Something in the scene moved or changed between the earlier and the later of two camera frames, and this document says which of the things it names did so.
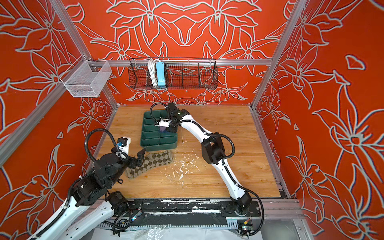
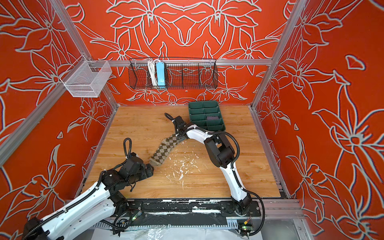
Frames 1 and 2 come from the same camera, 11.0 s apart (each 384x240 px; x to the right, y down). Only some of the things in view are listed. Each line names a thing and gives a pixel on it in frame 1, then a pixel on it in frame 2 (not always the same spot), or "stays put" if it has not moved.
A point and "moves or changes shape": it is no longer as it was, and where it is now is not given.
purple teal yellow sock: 162,129 → 212,117
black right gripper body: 173,127 → 178,136
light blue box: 161,75 stays put
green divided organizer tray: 152,139 → 206,114
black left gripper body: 124,164 → 142,174
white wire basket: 86,78 stays put
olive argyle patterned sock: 151,159 moves or changes shape
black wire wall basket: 181,73 stays put
